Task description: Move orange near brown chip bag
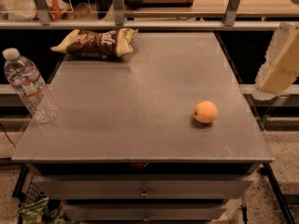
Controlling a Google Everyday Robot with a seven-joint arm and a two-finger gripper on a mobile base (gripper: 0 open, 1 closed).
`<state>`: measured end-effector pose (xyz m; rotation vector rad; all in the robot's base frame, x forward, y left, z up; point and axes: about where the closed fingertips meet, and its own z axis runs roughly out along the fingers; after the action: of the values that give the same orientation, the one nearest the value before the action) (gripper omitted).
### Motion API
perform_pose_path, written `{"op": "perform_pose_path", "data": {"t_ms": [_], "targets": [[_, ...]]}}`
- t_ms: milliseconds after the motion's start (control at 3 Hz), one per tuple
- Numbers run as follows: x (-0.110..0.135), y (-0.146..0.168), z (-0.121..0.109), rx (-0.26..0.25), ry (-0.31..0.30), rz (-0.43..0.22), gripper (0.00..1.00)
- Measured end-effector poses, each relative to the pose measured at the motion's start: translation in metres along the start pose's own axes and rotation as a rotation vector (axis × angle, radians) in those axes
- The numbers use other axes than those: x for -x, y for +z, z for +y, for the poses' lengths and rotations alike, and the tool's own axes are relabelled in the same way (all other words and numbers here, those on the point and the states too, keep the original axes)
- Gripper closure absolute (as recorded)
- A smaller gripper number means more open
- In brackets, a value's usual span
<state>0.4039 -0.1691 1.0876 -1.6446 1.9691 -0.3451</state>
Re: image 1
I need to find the green patterned bag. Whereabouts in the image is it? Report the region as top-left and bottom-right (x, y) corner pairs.
(18, 198), (79, 224)

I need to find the grey upper drawer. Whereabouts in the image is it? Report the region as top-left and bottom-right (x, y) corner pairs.
(34, 176), (253, 200)

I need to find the white orange plastic bag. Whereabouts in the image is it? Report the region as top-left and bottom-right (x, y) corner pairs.
(0, 0), (72, 21)

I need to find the grey drawer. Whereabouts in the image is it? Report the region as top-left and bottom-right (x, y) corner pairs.
(34, 176), (253, 200)
(64, 203), (226, 222)

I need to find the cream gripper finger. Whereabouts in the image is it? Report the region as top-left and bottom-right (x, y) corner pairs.
(260, 22), (299, 95)
(251, 22), (292, 101)

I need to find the black wire basket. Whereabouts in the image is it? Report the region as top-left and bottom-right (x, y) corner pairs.
(12, 165), (45, 206)

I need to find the grey lower drawer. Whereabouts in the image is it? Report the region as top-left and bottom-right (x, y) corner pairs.
(64, 203), (226, 222)

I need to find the brown salt chip bag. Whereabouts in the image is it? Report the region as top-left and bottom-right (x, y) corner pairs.
(50, 28), (138, 60)

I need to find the orange fruit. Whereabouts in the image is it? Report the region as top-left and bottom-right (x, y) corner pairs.
(194, 101), (218, 123)

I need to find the clear plastic water bottle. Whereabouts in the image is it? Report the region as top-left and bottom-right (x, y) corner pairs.
(2, 48), (58, 124)

